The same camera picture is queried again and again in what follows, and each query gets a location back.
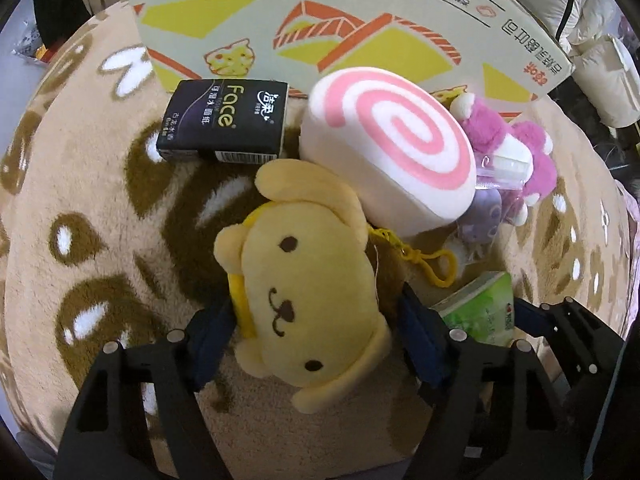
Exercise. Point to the cream padded folding mattress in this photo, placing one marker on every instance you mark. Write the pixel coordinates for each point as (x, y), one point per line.
(600, 60)

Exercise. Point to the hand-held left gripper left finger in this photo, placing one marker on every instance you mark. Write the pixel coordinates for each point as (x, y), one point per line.
(212, 335)

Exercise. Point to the black coat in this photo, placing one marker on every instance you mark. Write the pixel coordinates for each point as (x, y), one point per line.
(65, 5)

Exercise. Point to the plastic bag of snacks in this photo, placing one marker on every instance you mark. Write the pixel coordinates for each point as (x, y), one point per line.
(30, 47)

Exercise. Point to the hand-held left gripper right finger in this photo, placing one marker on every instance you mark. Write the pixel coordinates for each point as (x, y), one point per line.
(422, 345)

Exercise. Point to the green tissue pack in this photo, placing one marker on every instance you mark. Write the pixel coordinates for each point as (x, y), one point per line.
(475, 310)

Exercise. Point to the yellow dog plush toy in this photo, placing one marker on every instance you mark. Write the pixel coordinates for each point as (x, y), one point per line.
(300, 290)

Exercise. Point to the black tissue pack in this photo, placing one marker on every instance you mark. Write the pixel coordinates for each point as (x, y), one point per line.
(220, 115)

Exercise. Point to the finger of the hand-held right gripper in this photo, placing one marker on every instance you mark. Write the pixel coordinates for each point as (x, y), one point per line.
(530, 320)

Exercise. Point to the pink swirl cake roll plush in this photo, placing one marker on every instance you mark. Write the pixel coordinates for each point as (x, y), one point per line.
(390, 125)

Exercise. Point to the small purple plush in bag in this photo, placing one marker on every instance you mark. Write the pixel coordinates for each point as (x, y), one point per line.
(482, 210)

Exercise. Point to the pink fluffy plush toy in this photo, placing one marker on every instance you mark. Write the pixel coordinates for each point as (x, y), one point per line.
(487, 125)

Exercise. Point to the beige butterfly printed blanket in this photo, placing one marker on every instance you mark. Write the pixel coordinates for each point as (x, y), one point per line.
(100, 185)

